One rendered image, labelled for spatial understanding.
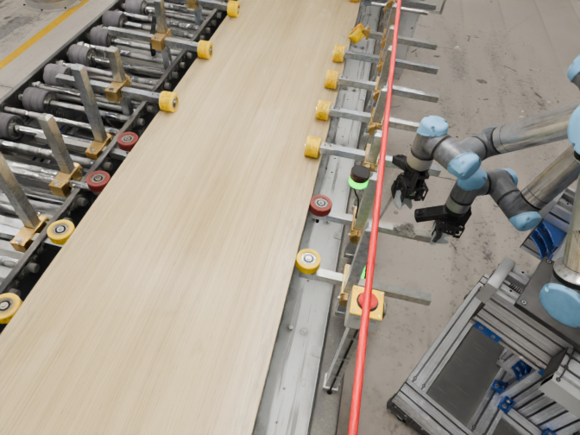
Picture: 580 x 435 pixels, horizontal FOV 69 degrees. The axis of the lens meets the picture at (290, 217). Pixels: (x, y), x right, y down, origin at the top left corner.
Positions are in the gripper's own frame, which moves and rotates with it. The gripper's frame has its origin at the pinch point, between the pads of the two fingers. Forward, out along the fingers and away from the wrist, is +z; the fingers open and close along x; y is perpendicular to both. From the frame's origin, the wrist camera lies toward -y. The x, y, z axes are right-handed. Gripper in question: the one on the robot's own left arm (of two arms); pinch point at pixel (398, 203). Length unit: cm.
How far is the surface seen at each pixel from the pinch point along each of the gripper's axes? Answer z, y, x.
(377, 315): -23, 51, -27
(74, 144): 16, -55, -117
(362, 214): 3.5, 1.0, -12.0
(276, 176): 8.4, -24.1, -38.2
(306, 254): 8.4, 12.2, -32.7
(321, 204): 8.1, -8.8, -23.9
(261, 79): 8, -89, -38
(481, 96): 98, -205, 169
